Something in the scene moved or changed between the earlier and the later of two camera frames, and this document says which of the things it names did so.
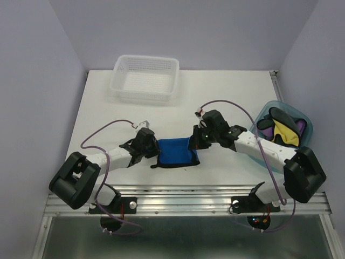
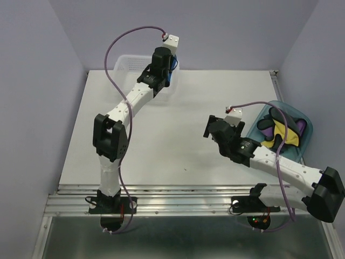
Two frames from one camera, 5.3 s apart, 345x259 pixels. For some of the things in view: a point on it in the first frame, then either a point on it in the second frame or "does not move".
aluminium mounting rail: x=190 y=200 does not move
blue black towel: x=175 y=152 to x=174 y=65
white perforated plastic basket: x=145 y=78 does not move
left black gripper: x=155 y=151 to x=170 y=60
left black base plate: x=122 y=205 does not move
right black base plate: x=252 y=204 does not move
